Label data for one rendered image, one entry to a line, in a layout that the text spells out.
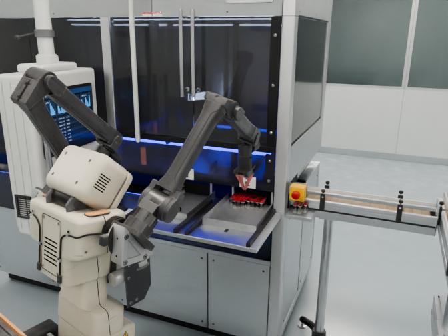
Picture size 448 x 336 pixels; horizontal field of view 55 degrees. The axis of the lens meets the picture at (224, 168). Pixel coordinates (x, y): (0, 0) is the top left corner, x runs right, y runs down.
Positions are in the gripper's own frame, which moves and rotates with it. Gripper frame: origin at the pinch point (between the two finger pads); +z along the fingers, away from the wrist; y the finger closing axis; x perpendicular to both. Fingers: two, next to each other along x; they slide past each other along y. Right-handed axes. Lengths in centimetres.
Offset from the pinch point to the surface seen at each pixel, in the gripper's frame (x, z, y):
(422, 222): -74, 20, 38
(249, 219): 2.3, 21.1, 13.2
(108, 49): 86, -55, 28
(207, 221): 18.0, 18.9, 0.3
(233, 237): 2.8, 20.9, -6.5
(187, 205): 37.2, 20.9, 16.9
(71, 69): 92, -47, 6
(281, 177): -8.8, 3.1, 27.2
